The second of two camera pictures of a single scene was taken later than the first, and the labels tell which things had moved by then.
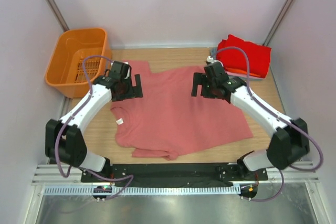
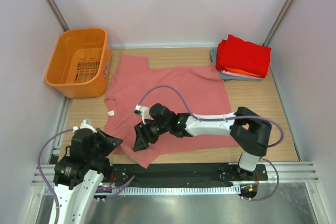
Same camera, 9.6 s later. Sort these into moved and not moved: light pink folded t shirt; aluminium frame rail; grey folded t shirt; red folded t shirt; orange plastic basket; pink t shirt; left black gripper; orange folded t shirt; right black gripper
Moved: left black gripper; pink t shirt; right black gripper
Not moved: grey folded t shirt; aluminium frame rail; orange plastic basket; orange folded t shirt; red folded t shirt; light pink folded t shirt
